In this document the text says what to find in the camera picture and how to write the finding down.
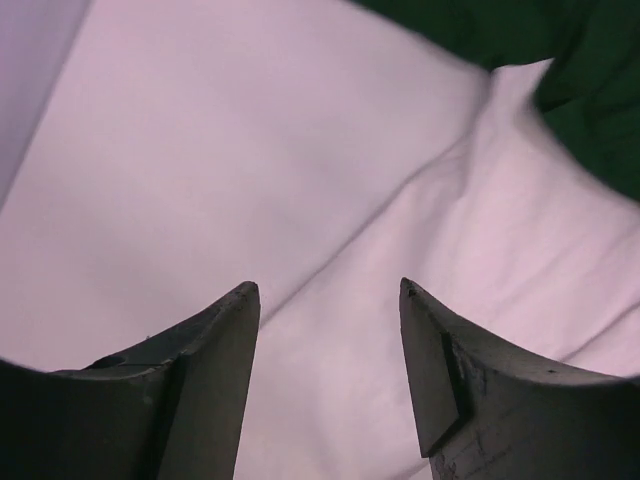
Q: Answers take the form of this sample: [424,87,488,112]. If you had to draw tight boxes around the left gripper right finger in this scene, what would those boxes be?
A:
[399,279,639,480]

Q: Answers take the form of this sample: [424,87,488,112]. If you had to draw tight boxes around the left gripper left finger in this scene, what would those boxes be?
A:
[1,282,260,479]

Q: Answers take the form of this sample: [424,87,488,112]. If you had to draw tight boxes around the white and green t shirt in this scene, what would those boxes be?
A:
[1,1,639,479]

